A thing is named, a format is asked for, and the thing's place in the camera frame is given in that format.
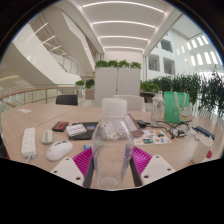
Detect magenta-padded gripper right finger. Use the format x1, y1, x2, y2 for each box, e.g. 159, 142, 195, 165
129, 146, 176, 188

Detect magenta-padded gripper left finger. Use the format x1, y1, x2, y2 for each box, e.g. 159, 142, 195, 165
50, 147, 95, 189

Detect clear plastic water bottle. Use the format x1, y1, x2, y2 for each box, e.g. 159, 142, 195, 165
90, 97, 135, 191

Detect white computer mouse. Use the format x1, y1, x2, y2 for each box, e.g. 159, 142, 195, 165
45, 140, 74, 162

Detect colourful sticker sheet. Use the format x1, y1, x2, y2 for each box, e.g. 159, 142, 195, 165
133, 129, 172, 146

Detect small grey computer mouse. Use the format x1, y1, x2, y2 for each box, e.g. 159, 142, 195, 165
41, 129, 55, 145

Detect small white box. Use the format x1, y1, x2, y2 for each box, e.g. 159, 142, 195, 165
65, 123, 88, 138

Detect black and red case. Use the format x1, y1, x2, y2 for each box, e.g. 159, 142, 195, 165
51, 120, 70, 133

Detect white power strip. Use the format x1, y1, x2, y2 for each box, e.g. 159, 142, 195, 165
20, 127, 38, 159

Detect black power adapter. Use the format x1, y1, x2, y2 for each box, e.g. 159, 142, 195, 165
135, 119, 152, 129

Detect white cup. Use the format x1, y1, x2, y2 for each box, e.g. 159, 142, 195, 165
191, 135, 214, 164

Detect dark blue keyboard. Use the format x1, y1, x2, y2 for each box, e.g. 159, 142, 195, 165
193, 125, 216, 140

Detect tall clear shaker bottle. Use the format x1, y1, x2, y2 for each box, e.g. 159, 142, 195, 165
150, 90, 166, 128

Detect green tote bag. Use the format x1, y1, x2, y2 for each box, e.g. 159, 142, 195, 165
163, 91, 191, 124

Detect white chair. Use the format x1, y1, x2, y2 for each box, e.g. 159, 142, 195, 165
112, 94, 147, 112

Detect black chair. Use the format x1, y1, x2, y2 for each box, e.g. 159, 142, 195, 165
55, 94, 79, 107

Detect white paper note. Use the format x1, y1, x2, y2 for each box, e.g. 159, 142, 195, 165
18, 107, 33, 114

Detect low green potted plants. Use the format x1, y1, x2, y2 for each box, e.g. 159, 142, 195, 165
139, 80, 161, 94
94, 59, 143, 70
74, 78, 96, 90

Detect glass balustrade with handrail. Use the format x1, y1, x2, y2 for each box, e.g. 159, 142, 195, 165
0, 85, 81, 108

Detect tall leafy green trees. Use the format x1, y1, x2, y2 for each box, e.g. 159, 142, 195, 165
151, 68, 224, 118

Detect white cabinet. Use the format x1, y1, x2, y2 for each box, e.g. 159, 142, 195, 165
93, 67, 141, 108

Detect ceiling light strips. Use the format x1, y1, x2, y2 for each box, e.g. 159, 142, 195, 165
81, 0, 166, 53

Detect black cable bundle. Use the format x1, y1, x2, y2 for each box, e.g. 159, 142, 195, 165
156, 119, 198, 139

